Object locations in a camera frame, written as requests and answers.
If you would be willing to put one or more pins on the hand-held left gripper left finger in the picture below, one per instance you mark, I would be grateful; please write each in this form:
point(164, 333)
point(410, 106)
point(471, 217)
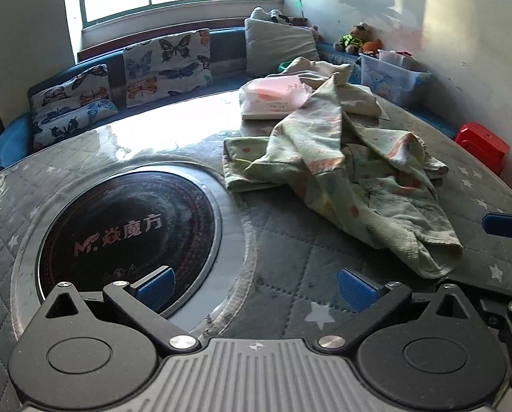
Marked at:
point(155, 289)

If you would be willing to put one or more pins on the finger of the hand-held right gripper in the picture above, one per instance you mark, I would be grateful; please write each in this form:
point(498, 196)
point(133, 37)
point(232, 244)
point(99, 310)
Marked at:
point(503, 224)
point(488, 289)

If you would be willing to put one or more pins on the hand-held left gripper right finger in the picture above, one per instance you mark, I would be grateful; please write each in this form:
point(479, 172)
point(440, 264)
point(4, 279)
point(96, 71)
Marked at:
point(359, 289)

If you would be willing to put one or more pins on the green printed child's garment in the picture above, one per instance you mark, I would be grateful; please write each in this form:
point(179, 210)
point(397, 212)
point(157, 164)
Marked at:
point(324, 158)

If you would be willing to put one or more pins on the black round induction cooker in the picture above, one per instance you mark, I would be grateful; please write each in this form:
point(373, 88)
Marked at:
point(123, 223)

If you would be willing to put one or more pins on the red plastic stool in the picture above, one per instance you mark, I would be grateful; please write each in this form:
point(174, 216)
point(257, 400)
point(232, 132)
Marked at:
point(481, 141)

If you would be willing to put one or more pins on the clear plastic storage box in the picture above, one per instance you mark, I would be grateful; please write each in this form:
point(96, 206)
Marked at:
point(389, 79)

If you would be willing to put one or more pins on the beige cloth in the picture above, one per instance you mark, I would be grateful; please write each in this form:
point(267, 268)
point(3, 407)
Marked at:
point(359, 94)

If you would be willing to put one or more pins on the pink and white wipes packet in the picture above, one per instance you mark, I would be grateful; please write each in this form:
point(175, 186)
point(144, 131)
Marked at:
point(269, 98)

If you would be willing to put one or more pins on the orange plush toy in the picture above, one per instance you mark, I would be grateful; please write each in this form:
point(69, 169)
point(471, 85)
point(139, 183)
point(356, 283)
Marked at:
point(372, 46)

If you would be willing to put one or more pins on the large butterfly print pillow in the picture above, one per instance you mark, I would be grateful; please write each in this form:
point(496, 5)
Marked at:
point(166, 68)

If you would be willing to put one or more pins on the teddy bear in green vest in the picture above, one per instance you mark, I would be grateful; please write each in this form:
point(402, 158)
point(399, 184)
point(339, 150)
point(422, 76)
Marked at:
point(354, 37)

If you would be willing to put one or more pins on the blue sofa bench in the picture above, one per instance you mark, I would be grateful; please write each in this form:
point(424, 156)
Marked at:
point(228, 47)

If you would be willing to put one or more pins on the grey cushion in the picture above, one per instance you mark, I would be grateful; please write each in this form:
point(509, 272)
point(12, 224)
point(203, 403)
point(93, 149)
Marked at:
point(277, 47)

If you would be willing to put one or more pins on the black and white plush toy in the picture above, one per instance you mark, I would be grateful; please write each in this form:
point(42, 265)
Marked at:
point(279, 16)

